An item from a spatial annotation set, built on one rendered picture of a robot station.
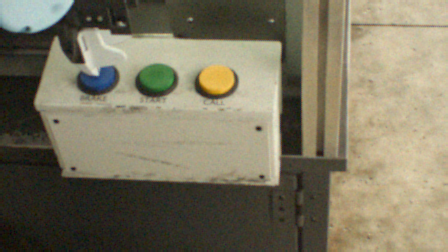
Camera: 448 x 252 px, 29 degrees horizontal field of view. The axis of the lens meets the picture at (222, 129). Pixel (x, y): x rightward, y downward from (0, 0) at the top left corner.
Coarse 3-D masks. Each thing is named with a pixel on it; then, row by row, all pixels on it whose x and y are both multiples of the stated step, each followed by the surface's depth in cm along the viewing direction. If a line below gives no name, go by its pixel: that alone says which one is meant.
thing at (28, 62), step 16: (144, 0) 129; (160, 0) 129; (144, 16) 127; (160, 16) 127; (0, 32) 123; (16, 32) 122; (32, 32) 122; (48, 32) 122; (144, 32) 125; (160, 32) 125; (0, 48) 124; (16, 48) 124; (32, 48) 124; (48, 48) 124; (0, 64) 123; (16, 64) 123; (32, 64) 123
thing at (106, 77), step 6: (108, 66) 100; (102, 72) 100; (108, 72) 100; (84, 78) 99; (90, 78) 99; (96, 78) 99; (102, 78) 99; (108, 78) 99; (114, 78) 100; (84, 84) 99; (90, 84) 99; (96, 84) 99; (102, 84) 99; (108, 84) 99; (90, 90) 99; (96, 90) 99
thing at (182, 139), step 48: (144, 48) 103; (192, 48) 102; (240, 48) 102; (48, 96) 99; (96, 96) 99; (144, 96) 98; (192, 96) 98; (240, 96) 97; (96, 144) 104; (144, 144) 103; (192, 144) 102; (240, 144) 101
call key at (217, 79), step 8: (208, 72) 99; (216, 72) 98; (224, 72) 98; (232, 72) 98; (200, 80) 98; (208, 80) 98; (216, 80) 98; (224, 80) 98; (232, 80) 98; (208, 88) 97; (216, 88) 97; (224, 88) 97
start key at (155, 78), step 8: (152, 64) 100; (160, 64) 100; (144, 72) 99; (152, 72) 99; (160, 72) 99; (168, 72) 99; (144, 80) 98; (152, 80) 98; (160, 80) 98; (168, 80) 98; (144, 88) 98; (152, 88) 98; (160, 88) 98
